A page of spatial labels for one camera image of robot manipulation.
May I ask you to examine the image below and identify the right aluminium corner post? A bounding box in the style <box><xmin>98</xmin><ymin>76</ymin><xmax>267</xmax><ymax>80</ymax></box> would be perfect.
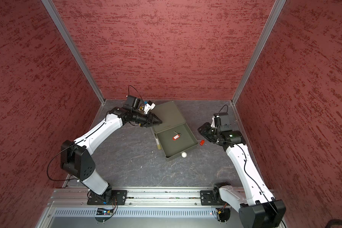
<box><xmin>231</xmin><ymin>0</ymin><xmax>286</xmax><ymax>105</ymax></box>

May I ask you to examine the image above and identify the aluminium front rail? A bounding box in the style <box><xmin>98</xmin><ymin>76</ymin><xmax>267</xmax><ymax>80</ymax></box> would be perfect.
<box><xmin>46</xmin><ymin>186</ymin><xmax>247</xmax><ymax>209</ymax></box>

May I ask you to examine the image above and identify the silver key red tag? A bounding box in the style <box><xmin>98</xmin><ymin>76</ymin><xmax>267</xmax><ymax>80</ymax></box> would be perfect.
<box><xmin>173</xmin><ymin>131</ymin><xmax>181</xmax><ymax>141</ymax></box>

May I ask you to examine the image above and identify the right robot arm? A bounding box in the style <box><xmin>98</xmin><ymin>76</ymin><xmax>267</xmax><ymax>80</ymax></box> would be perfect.
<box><xmin>198</xmin><ymin>122</ymin><xmax>286</xmax><ymax>228</ymax></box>

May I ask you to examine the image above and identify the aluminium corner post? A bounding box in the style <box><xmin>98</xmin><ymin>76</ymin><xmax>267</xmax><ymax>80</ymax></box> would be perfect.
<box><xmin>231</xmin><ymin>0</ymin><xmax>286</xmax><ymax>105</ymax></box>
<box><xmin>41</xmin><ymin>0</ymin><xmax>106</xmax><ymax>105</ymax></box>

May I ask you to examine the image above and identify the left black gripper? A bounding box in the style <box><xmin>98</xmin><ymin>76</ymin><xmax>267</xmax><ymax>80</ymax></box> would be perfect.
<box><xmin>131</xmin><ymin>110</ymin><xmax>162</xmax><ymax>127</ymax></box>

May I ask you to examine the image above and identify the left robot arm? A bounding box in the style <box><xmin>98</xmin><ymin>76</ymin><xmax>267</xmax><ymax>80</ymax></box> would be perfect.
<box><xmin>60</xmin><ymin>107</ymin><xmax>162</xmax><ymax>204</ymax></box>

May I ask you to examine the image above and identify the olive green drawer cabinet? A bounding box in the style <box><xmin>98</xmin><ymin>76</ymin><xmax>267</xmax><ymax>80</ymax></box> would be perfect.
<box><xmin>150</xmin><ymin>100</ymin><xmax>187</xmax><ymax>150</ymax></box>

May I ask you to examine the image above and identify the left aluminium corner post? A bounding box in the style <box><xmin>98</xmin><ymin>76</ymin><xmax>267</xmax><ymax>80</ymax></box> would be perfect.
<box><xmin>41</xmin><ymin>0</ymin><xmax>106</xmax><ymax>105</ymax></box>

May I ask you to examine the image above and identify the white middle drawer yellow knob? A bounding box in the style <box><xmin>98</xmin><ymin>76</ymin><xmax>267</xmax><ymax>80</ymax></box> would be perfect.
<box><xmin>154</xmin><ymin>133</ymin><xmax>160</xmax><ymax>145</ymax></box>

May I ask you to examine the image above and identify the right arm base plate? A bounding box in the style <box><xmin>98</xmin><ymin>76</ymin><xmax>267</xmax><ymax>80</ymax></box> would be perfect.
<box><xmin>200</xmin><ymin>189</ymin><xmax>238</xmax><ymax>207</ymax></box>

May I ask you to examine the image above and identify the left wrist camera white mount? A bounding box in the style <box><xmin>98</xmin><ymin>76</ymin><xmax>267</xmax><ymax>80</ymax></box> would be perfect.
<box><xmin>143</xmin><ymin>101</ymin><xmax>155</xmax><ymax>115</ymax></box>

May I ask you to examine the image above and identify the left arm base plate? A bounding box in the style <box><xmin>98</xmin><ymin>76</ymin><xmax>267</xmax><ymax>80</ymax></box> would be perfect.
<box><xmin>87</xmin><ymin>190</ymin><xmax>128</xmax><ymax>206</ymax></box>

